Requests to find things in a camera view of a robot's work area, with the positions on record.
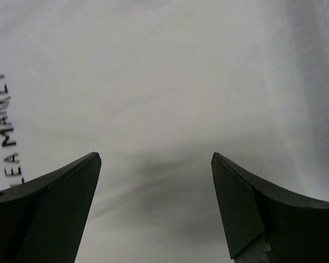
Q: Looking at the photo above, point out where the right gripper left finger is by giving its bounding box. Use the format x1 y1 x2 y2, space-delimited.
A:
0 152 101 263

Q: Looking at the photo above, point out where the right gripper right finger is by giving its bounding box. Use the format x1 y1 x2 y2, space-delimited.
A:
211 153 329 262

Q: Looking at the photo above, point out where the white cartoon print t-shirt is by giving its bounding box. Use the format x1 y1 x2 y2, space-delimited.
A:
0 1 323 262

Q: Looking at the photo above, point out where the white plastic mesh basket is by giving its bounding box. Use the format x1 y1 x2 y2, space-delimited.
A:
286 1 329 201

